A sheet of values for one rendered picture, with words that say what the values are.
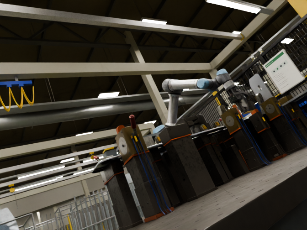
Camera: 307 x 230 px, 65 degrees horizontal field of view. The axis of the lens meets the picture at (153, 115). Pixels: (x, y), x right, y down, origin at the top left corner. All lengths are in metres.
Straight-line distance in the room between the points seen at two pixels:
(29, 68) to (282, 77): 3.56
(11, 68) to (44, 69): 0.46
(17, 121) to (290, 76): 12.24
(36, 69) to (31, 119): 9.08
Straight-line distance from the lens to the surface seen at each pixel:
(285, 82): 2.32
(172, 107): 2.15
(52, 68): 4.45
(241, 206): 0.35
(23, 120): 13.30
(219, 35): 5.47
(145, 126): 8.88
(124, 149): 1.00
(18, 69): 4.33
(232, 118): 1.40
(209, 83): 1.83
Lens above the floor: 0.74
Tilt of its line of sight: 19 degrees up
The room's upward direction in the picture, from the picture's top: 24 degrees counter-clockwise
